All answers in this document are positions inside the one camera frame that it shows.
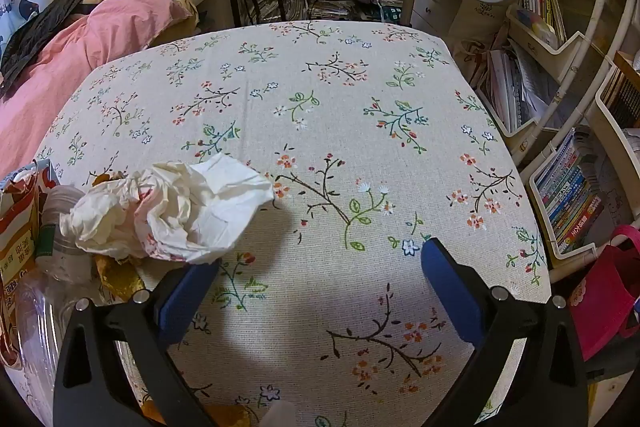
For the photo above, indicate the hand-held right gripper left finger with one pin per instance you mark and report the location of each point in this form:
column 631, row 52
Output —
column 185, row 297

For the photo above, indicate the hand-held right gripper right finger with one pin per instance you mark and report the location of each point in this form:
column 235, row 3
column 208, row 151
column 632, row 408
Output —
column 450, row 287

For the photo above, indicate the orange snack wrapper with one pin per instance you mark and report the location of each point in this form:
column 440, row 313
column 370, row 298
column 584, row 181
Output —
column 225, row 414
column 117, row 279

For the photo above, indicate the white tissue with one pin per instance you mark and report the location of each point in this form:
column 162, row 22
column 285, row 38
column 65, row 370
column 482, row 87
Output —
column 220, row 197

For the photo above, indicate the white red-printed paper wrapper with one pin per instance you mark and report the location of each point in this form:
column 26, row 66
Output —
column 100, row 217

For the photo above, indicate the clear plastic bottle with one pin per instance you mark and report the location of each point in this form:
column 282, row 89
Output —
column 42, row 307

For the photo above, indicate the orange white snack packet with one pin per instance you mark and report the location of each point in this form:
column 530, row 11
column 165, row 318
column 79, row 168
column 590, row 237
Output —
column 17, row 247

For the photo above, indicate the row of colourful workbooks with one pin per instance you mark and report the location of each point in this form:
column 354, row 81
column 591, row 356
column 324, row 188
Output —
column 570, row 197

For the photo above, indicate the pink bag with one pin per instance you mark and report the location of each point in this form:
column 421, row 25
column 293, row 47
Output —
column 605, row 292

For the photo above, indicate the floral tablecloth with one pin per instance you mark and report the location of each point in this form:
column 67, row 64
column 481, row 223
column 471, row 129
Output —
column 325, row 117

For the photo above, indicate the white book cart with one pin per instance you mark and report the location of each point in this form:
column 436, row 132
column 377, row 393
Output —
column 575, row 52
column 607, row 107

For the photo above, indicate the pink blanket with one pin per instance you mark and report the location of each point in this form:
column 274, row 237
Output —
column 65, row 67

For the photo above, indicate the row of upright books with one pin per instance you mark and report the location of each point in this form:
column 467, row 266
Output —
column 542, row 2

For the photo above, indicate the black jacket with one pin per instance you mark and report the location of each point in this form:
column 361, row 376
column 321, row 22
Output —
column 35, row 32

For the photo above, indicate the stack of newspapers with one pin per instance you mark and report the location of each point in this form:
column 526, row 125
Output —
column 340, row 2

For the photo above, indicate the silver checked bag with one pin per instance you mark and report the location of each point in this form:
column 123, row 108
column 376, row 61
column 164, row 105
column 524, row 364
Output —
column 275, row 4

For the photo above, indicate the whale print curtain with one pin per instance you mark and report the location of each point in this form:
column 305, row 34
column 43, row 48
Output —
column 15, row 7

